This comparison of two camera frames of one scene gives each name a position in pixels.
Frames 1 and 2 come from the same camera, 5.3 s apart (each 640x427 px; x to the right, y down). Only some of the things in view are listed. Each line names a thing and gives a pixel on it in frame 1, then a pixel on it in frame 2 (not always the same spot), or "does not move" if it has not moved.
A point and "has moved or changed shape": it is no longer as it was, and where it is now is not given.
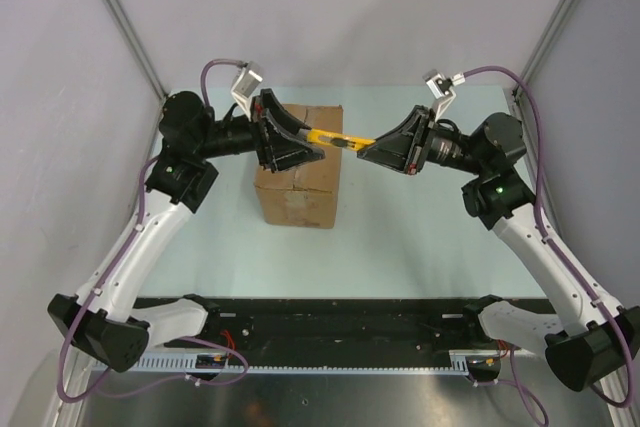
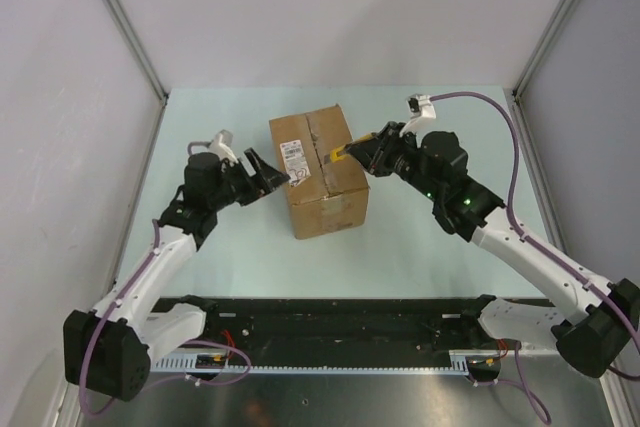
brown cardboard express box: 306,194 has moved or changed shape
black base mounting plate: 336,327 does not move
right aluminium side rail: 542,190 does not move
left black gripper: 280,152 → 264,181
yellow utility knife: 342,140 → 334,156
